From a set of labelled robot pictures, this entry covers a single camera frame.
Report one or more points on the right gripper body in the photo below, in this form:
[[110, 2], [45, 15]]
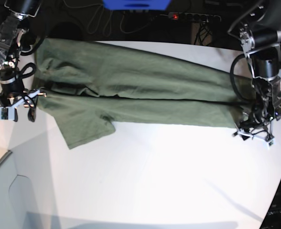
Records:
[[22, 98]]

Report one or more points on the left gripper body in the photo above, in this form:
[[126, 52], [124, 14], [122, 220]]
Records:
[[259, 132]]

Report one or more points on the olive green t-shirt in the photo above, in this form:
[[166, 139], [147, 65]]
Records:
[[91, 85]]

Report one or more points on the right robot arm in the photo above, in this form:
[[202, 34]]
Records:
[[16, 41]]

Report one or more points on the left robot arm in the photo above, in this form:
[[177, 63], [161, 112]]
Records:
[[258, 29]]

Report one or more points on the blue box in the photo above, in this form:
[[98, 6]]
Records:
[[136, 4]]

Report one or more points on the black power strip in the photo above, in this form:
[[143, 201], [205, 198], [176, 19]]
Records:
[[192, 17]]

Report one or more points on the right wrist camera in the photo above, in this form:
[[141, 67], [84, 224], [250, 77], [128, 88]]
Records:
[[8, 113]]

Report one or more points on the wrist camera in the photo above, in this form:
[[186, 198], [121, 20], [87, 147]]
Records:
[[269, 142], [8, 113]]

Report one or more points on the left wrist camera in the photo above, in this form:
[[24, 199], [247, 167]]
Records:
[[269, 142]]

